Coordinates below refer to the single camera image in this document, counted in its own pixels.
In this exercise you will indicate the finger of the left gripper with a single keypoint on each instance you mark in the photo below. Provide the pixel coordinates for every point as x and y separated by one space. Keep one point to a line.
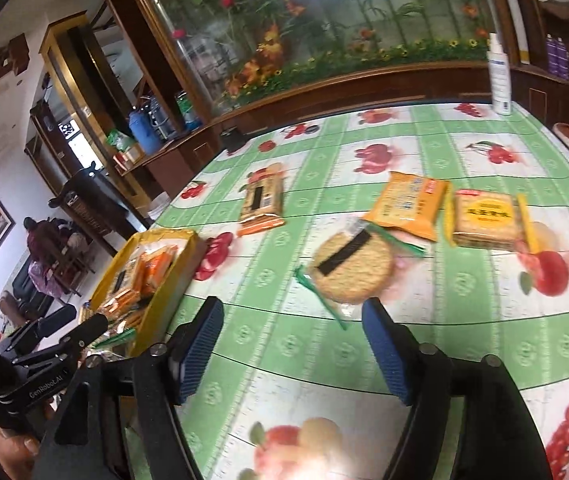
70 346
26 338

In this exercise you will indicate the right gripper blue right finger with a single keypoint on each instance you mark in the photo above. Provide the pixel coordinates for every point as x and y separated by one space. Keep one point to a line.
498 438

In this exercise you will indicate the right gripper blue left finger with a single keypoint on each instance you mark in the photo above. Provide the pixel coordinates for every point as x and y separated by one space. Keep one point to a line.
86 437

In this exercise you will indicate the yellow white storage tray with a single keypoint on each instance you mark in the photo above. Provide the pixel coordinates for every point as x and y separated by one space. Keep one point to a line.
133 330

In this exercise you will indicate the orange label cracker pack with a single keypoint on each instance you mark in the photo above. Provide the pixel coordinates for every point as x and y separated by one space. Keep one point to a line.
153 266

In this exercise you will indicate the round cracker pack green ends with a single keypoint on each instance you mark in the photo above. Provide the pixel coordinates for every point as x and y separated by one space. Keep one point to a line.
358 262

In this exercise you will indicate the barcode cracker pack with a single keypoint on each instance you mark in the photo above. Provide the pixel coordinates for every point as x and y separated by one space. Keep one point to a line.
262 206

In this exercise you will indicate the orange yellow snack bag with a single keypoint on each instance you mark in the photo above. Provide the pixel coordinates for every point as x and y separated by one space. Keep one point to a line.
409 203

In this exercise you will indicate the brown text cracker pack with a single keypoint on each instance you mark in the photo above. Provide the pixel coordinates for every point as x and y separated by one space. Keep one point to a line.
125 289

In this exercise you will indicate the operator left hand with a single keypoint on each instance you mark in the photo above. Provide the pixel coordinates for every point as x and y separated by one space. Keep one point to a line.
18 453

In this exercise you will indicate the seated person in background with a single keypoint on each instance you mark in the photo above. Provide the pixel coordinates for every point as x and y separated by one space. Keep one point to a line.
52 244

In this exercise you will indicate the dark wooden chair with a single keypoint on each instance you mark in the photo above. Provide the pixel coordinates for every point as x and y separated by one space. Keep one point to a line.
98 207

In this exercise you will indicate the green snack bag on shelf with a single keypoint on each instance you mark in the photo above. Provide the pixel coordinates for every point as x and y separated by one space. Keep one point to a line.
120 141

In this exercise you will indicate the square yellow label cracker pack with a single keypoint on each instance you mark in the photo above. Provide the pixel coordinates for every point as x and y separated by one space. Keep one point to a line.
489 220

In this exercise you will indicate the blue water jug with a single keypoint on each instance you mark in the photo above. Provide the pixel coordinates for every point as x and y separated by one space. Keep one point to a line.
142 130

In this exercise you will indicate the small black box on table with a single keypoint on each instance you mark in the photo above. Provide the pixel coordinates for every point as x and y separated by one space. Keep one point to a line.
232 140

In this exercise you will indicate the flower glass display cabinet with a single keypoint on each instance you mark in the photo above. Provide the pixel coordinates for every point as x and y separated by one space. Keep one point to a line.
222 55

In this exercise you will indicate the white spray bottle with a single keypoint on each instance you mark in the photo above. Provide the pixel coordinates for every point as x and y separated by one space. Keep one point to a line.
499 70

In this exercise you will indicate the purple bottles on shelf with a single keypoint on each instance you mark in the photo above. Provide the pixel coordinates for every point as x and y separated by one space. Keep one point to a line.
557 57

